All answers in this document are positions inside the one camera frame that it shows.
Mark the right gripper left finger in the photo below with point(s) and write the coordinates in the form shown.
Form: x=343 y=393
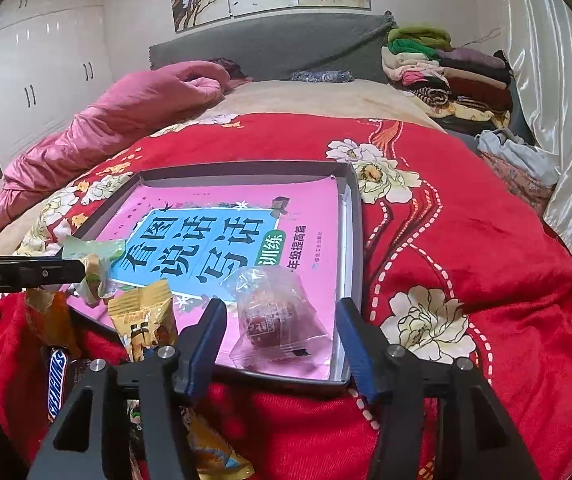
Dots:
x=89 y=438

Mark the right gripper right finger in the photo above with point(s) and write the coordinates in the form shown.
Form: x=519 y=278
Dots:
x=476 y=438

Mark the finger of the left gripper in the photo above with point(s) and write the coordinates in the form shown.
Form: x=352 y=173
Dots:
x=17 y=273

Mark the yellow snack bar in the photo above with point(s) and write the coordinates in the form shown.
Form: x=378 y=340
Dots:
x=144 y=319

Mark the Snickers chocolate bar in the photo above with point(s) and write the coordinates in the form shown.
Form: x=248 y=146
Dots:
x=59 y=366

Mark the light green pastry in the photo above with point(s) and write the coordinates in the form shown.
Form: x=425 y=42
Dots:
x=97 y=257

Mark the clear reddish pastry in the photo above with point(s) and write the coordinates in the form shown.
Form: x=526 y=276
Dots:
x=276 y=320

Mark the orange packaged cake snack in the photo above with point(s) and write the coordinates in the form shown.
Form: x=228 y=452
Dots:
x=49 y=319

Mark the blue snack pack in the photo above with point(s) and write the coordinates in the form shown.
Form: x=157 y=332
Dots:
x=214 y=457

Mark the white wardrobe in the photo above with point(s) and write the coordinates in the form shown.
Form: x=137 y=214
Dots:
x=53 y=63

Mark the pink Chinese workbook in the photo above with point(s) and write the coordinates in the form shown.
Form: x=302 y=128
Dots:
x=195 y=236

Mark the pink quilt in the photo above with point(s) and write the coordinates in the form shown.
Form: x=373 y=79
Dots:
x=135 y=106

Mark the dark shallow tray box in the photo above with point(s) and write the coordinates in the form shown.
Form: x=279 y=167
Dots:
x=233 y=173

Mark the red floral blanket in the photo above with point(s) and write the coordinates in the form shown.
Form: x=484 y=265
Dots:
x=454 y=266

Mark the pale blue crumpled cloth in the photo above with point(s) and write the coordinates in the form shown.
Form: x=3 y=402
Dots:
x=505 y=145

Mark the grey headboard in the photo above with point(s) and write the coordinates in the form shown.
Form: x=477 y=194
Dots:
x=276 y=46

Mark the blue patterned cloth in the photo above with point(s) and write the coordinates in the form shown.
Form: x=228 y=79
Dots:
x=322 y=76

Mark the beige bed sheet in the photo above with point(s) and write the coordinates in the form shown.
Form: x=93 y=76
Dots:
x=360 y=98

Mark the stack of folded clothes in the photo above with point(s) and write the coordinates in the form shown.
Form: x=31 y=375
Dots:
x=462 y=88

